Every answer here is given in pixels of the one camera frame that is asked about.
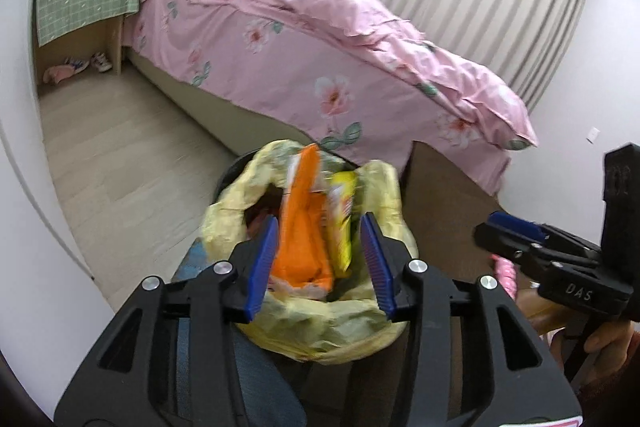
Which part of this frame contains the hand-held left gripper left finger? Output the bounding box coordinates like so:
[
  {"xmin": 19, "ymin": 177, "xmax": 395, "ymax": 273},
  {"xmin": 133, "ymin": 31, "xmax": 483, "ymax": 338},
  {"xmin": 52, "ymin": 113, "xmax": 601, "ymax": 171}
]
[{"xmin": 52, "ymin": 214, "xmax": 281, "ymax": 427}]

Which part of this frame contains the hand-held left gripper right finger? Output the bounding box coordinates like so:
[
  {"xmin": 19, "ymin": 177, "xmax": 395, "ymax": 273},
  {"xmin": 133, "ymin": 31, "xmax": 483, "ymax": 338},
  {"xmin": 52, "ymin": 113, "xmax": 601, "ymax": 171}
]
[{"xmin": 360, "ymin": 212, "xmax": 583, "ymax": 427}]

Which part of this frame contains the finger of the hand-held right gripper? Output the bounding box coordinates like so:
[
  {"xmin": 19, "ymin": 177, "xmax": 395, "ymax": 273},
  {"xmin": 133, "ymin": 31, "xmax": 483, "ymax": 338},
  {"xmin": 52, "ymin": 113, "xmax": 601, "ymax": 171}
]
[
  {"xmin": 487, "ymin": 211, "xmax": 603, "ymax": 258},
  {"xmin": 474, "ymin": 224, "xmax": 551, "ymax": 280}
]

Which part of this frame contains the orange snack bag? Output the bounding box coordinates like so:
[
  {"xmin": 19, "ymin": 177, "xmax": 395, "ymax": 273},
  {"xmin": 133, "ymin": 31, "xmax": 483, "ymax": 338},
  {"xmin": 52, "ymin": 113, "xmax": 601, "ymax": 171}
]
[{"xmin": 270, "ymin": 144, "xmax": 336, "ymax": 300}]

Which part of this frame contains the yellow snack wrapper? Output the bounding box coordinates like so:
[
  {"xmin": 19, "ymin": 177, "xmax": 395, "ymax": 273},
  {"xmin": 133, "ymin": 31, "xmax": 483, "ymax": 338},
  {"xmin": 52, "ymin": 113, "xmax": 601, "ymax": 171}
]
[{"xmin": 322, "ymin": 171, "xmax": 362, "ymax": 279}]

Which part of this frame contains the yellow plastic bag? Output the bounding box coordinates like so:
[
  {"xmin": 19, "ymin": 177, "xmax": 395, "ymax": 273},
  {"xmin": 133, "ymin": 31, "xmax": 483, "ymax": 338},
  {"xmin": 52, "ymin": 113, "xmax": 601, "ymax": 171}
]
[{"xmin": 200, "ymin": 139, "xmax": 421, "ymax": 365}]

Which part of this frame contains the black trash bin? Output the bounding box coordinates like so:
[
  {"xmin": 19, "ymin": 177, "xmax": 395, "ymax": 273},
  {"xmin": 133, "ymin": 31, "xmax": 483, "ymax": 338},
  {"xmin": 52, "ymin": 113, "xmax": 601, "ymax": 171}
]
[{"xmin": 212, "ymin": 150, "xmax": 263, "ymax": 208}]

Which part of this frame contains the person's right forearm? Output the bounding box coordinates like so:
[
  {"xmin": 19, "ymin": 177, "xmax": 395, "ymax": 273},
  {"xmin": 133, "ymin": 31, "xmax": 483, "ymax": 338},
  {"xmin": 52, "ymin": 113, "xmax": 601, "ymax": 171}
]
[{"xmin": 575, "ymin": 369, "xmax": 640, "ymax": 413}]

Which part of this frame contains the person's right hand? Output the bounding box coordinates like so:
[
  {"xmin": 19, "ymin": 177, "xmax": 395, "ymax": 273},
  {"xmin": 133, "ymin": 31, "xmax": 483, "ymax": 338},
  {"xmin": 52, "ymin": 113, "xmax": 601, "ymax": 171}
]
[{"xmin": 582, "ymin": 319, "xmax": 640, "ymax": 388}]

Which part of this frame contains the pink pig toy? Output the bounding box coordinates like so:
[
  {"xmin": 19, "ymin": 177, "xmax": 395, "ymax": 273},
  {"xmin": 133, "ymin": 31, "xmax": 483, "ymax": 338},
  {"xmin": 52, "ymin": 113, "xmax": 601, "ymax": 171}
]
[{"xmin": 492, "ymin": 257, "xmax": 521, "ymax": 303}]

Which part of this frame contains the person's blue jeans leg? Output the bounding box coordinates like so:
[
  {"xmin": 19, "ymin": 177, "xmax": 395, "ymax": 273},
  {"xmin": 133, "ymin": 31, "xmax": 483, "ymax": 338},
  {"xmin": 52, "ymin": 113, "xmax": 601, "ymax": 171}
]
[{"xmin": 172, "ymin": 242, "xmax": 311, "ymax": 427}]

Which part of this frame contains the pink floral duvet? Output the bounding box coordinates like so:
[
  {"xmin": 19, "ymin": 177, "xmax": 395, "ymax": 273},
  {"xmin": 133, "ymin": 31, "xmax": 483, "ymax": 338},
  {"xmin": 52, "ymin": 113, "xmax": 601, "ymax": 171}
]
[{"xmin": 190, "ymin": 0, "xmax": 538, "ymax": 152}]

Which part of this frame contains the bed with pink floral sheet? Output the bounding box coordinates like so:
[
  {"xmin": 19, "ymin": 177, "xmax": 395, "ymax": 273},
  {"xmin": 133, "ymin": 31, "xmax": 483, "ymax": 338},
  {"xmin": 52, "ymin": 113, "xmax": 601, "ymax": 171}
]
[{"xmin": 120, "ymin": 0, "xmax": 538, "ymax": 198}]

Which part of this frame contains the wooden nightstand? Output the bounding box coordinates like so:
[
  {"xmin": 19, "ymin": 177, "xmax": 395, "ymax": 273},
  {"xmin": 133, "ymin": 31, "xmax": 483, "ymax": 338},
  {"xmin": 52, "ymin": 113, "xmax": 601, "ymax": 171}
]
[{"xmin": 32, "ymin": 0, "xmax": 126, "ymax": 95}]

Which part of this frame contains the pink slipper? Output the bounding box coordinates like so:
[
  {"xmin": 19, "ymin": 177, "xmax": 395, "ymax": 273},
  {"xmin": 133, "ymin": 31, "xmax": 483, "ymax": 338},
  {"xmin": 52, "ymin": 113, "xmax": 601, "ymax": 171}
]
[{"xmin": 42, "ymin": 64, "xmax": 76, "ymax": 85}]

